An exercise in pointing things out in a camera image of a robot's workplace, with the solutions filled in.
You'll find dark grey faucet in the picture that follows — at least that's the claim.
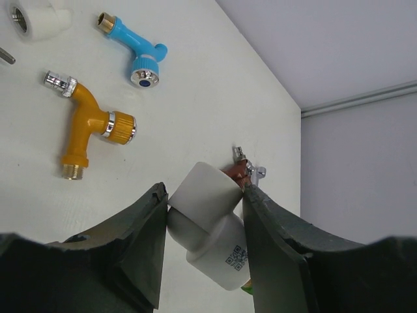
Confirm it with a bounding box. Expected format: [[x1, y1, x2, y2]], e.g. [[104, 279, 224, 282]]
[[0, 48, 16, 65]]

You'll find blue faucet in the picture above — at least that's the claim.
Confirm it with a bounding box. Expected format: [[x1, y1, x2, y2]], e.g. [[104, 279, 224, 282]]
[[97, 12, 168, 89]]

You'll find green faucet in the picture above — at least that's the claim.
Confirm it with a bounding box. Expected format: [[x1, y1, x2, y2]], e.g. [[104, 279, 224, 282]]
[[241, 279, 253, 295]]

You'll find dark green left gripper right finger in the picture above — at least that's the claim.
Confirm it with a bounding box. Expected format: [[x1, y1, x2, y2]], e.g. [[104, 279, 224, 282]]
[[243, 185, 416, 312]]

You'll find brown faucet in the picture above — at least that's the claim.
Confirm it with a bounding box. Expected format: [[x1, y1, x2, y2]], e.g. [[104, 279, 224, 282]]
[[222, 146, 252, 191]]

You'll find aluminium frame post right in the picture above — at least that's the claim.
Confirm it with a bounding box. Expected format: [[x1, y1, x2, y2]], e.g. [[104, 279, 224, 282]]
[[301, 80, 416, 119]]

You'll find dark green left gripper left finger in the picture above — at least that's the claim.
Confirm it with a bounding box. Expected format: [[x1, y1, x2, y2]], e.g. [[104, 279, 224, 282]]
[[1, 183, 168, 312]]

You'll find white plastic elbow fitting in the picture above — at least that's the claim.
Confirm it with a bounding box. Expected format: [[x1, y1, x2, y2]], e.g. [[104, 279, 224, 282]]
[[167, 162, 250, 291]]

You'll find yellow faucet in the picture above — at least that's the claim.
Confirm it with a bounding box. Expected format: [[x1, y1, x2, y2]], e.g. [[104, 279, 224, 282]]
[[44, 71, 137, 180]]

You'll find second white elbow fitting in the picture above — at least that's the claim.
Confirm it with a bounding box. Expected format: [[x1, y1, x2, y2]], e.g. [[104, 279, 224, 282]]
[[6, 1, 73, 42]]

